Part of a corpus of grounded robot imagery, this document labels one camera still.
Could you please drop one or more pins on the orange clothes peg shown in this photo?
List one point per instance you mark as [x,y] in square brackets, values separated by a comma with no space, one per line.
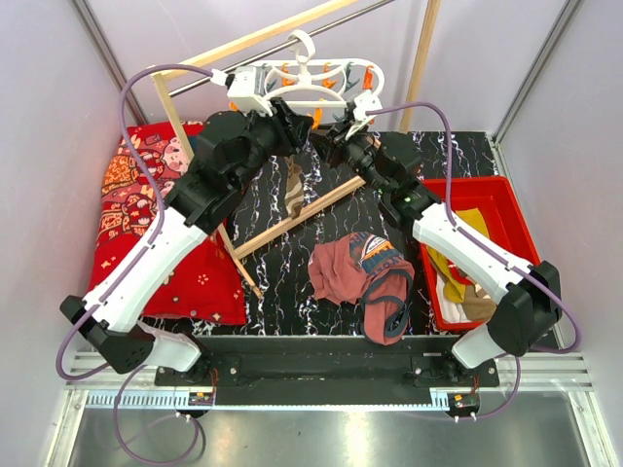
[368,82]

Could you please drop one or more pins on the red patterned pillow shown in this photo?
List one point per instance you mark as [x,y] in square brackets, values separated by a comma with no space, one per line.
[206,284]

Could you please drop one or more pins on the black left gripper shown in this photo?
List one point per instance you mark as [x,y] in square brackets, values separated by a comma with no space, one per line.
[292,128]

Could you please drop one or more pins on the red plastic bin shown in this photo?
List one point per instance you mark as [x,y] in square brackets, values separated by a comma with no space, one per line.
[493,197]

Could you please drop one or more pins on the yellow sock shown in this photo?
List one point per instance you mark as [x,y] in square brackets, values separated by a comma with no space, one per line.
[450,250]

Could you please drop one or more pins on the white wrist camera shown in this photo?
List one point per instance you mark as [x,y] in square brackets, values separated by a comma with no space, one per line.
[244,89]
[360,112]

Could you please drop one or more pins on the white plastic clip hanger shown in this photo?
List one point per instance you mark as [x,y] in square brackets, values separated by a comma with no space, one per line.
[307,81]

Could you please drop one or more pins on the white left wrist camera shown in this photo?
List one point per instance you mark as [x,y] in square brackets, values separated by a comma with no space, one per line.
[244,89]

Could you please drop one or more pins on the wooden drying rack frame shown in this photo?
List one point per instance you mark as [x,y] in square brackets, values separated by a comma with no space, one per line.
[197,64]

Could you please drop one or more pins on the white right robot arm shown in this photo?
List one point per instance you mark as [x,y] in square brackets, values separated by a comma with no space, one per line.
[527,296]

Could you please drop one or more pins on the brown striped sock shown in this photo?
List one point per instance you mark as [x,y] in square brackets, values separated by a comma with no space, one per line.
[294,192]

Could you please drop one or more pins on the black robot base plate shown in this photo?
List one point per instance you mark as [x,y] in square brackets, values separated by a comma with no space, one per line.
[325,372]

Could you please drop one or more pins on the metal hanging rod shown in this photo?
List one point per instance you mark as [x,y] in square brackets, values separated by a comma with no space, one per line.
[277,46]

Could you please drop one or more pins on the maroon printed shirt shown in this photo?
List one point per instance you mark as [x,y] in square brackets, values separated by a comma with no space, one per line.
[366,269]

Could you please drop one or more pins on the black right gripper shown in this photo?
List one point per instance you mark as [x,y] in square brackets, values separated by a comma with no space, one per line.
[337,142]

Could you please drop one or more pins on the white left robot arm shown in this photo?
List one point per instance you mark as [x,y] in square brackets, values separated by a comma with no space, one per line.
[229,151]

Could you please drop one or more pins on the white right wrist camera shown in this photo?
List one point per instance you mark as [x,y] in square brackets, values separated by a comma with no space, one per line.
[360,112]

